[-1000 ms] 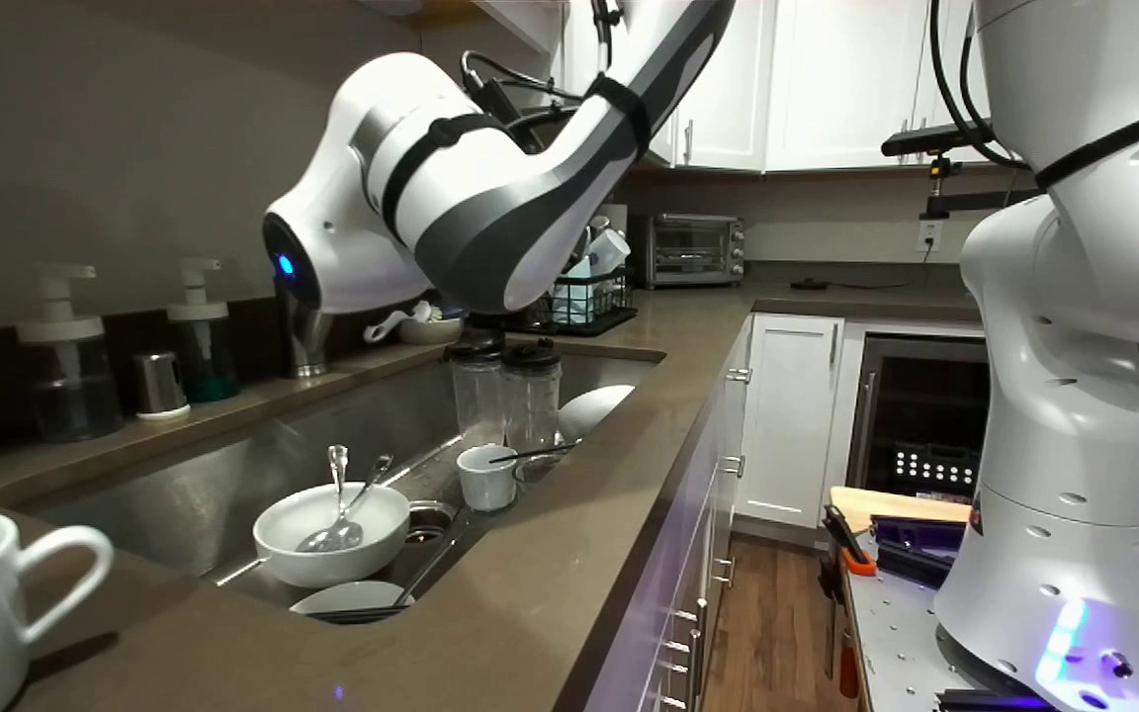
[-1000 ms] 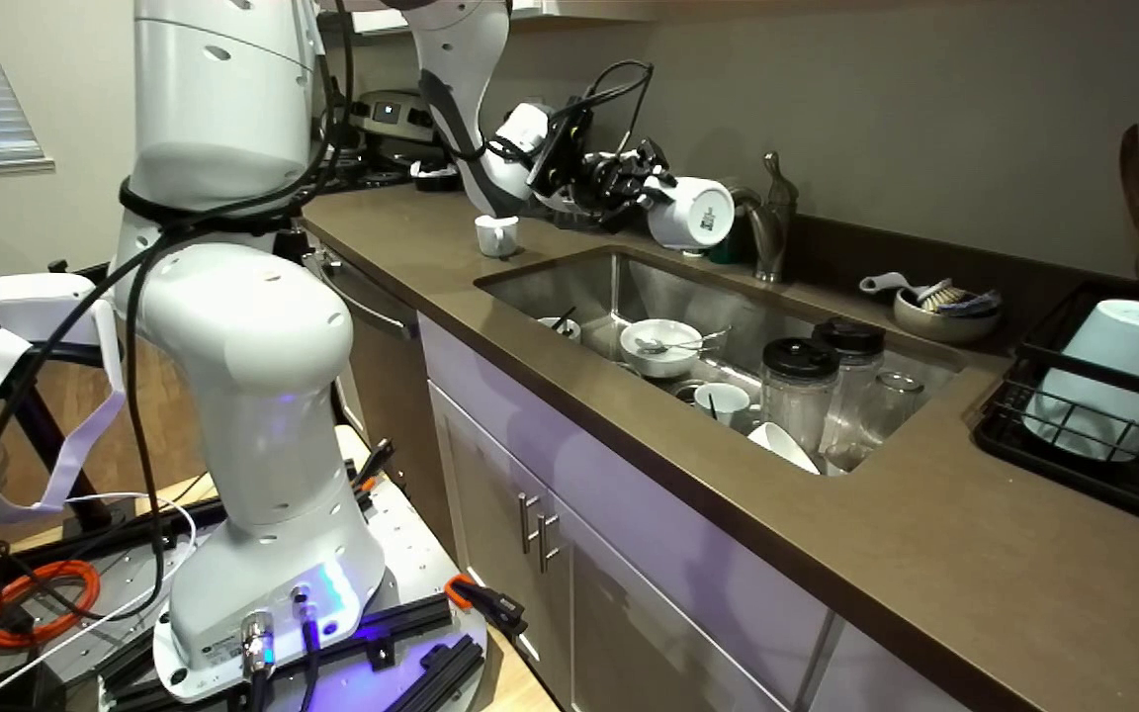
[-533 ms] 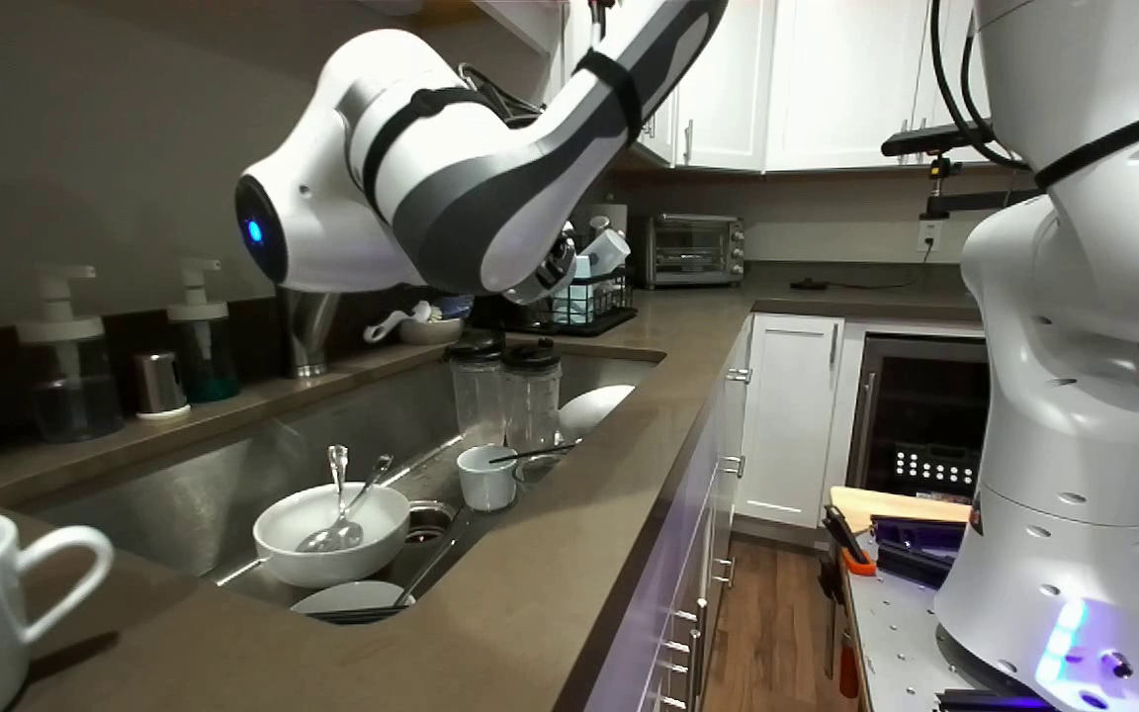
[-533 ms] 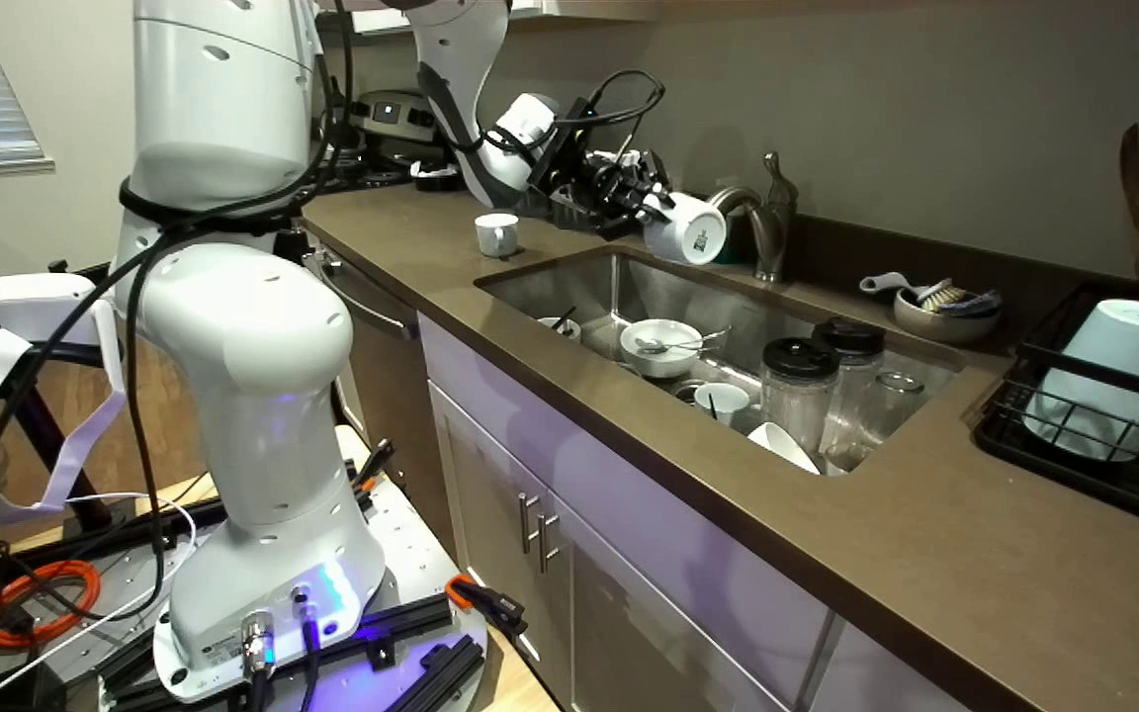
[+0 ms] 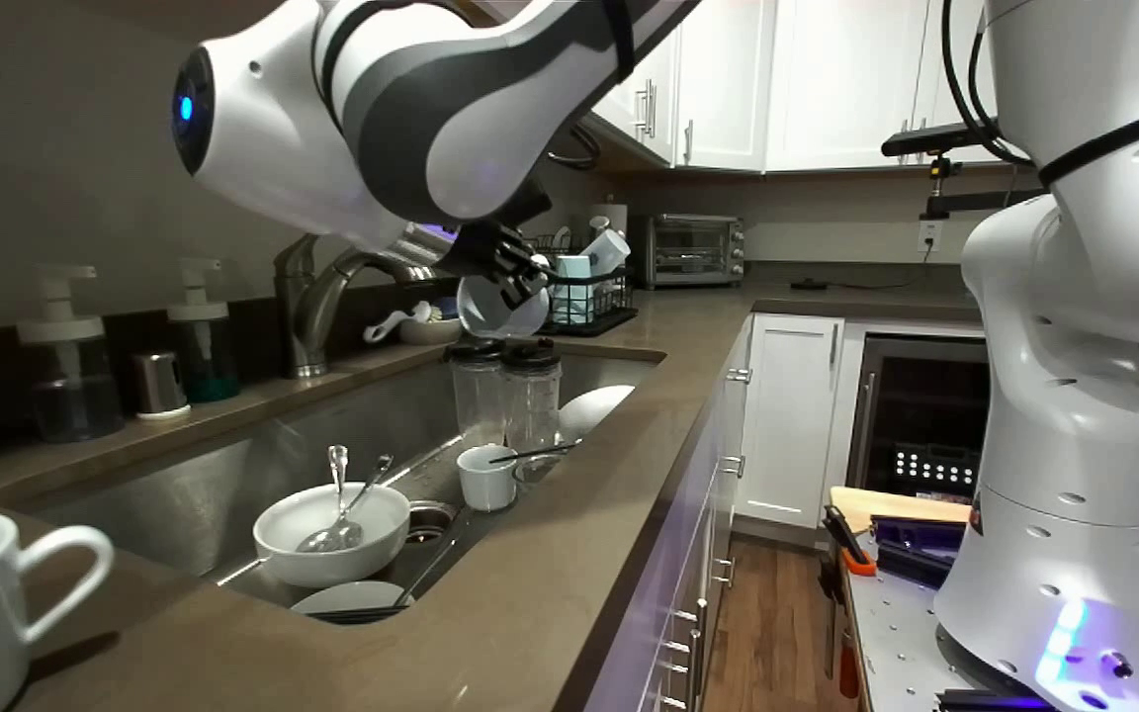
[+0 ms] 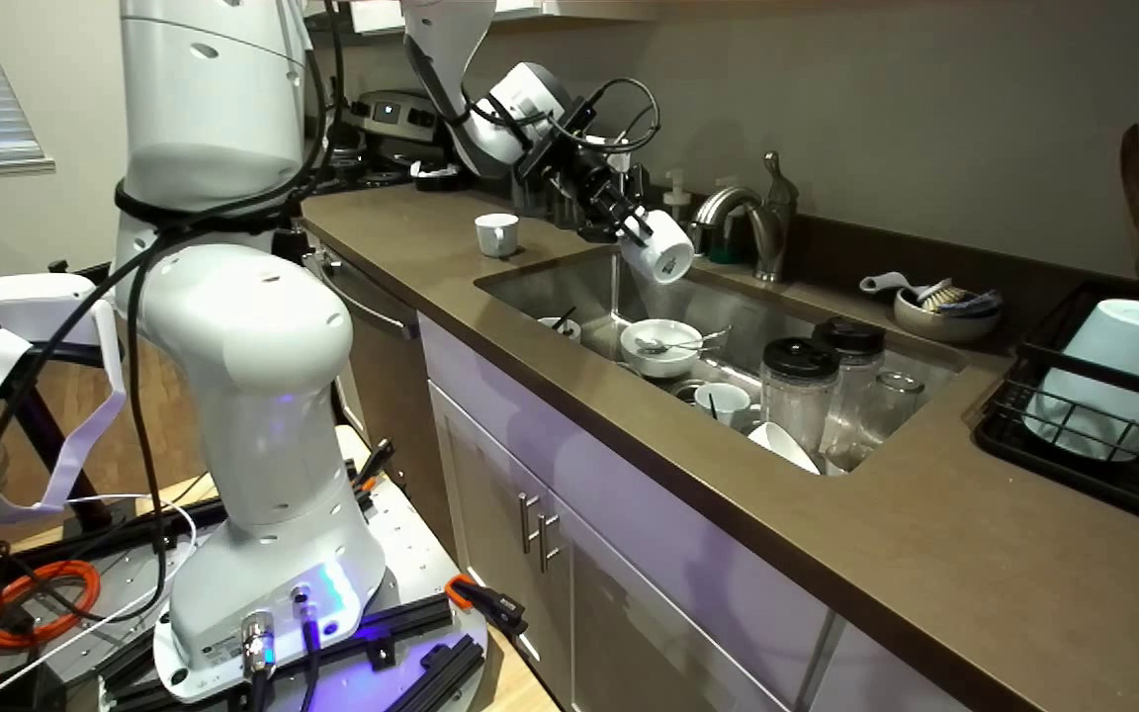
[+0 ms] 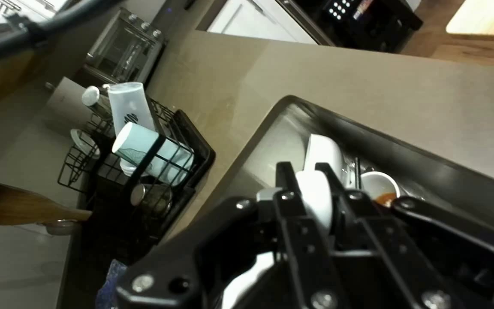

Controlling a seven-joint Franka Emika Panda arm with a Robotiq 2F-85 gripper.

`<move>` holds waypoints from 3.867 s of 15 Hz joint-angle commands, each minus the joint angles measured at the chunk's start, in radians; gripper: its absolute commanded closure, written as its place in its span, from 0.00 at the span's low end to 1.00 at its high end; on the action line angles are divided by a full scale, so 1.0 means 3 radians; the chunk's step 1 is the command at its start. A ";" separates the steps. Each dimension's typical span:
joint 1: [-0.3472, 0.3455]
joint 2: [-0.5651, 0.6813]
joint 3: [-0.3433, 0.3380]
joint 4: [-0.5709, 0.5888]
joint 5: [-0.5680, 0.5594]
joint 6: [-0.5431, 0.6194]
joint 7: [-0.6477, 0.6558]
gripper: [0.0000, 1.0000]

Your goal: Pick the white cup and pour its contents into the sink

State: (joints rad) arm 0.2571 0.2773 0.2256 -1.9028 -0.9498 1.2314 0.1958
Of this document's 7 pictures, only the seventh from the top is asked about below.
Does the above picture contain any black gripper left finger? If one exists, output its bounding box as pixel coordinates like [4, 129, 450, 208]
[116, 161, 342, 309]

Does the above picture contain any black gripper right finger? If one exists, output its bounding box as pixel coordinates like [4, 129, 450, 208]
[314, 161, 494, 309]

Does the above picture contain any white cup with coffee residue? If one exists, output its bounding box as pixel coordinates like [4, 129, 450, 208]
[359, 168, 404, 209]

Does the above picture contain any stainless steel sink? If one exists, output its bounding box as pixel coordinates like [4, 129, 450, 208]
[160, 93, 494, 309]

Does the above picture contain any light blue cup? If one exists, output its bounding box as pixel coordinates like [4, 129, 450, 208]
[110, 120, 198, 189]

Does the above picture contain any large white plate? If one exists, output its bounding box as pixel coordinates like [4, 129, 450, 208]
[304, 132, 356, 185]

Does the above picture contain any blue cloth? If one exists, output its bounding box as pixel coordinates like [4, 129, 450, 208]
[95, 257, 146, 309]

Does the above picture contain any wooden spatula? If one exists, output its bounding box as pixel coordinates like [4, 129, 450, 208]
[0, 180, 95, 228]

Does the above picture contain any black wine cooler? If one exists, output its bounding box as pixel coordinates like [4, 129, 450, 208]
[278, 0, 428, 55]

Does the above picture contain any white canister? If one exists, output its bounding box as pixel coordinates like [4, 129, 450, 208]
[45, 75, 97, 124]

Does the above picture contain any white lower cabinet door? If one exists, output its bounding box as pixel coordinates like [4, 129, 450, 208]
[206, 0, 318, 45]

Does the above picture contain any silver toaster oven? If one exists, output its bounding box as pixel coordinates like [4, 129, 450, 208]
[83, 5, 167, 86]

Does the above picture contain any wooden board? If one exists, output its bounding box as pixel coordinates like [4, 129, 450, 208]
[445, 0, 494, 43]

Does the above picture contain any black wire dish rack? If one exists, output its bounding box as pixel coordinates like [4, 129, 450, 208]
[57, 93, 218, 254]

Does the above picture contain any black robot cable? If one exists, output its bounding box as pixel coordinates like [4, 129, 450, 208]
[0, 0, 119, 69]

